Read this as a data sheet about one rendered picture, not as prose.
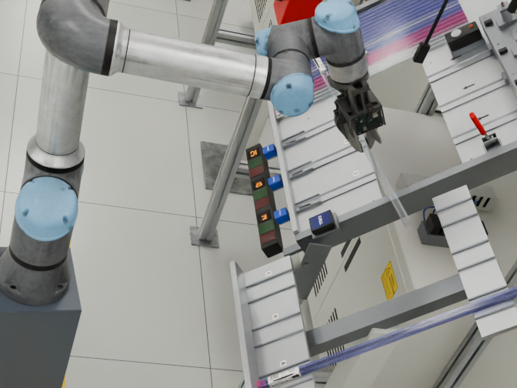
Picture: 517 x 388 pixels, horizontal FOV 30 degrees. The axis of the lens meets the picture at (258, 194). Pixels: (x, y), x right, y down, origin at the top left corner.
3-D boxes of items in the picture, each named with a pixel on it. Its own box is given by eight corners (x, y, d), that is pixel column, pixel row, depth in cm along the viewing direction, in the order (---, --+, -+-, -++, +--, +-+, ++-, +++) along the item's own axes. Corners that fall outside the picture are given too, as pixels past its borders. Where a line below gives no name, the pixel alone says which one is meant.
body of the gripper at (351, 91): (352, 142, 189) (341, 94, 181) (336, 117, 195) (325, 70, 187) (388, 126, 189) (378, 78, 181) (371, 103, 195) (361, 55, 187)
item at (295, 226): (305, 251, 211) (291, 232, 206) (269, 73, 258) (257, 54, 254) (311, 249, 210) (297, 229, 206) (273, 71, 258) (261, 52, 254)
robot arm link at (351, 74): (320, 52, 184) (358, 36, 185) (325, 71, 187) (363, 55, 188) (334, 72, 179) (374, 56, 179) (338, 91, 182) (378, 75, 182)
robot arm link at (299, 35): (254, 55, 172) (314, 41, 171) (252, 21, 180) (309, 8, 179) (265, 90, 177) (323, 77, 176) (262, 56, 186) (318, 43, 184)
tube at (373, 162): (307, 49, 216) (306, 46, 215) (312, 47, 216) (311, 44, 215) (405, 227, 189) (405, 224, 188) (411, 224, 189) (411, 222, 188)
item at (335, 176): (306, 242, 209) (300, 233, 206) (269, 65, 257) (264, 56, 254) (387, 208, 204) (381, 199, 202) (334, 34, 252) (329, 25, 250)
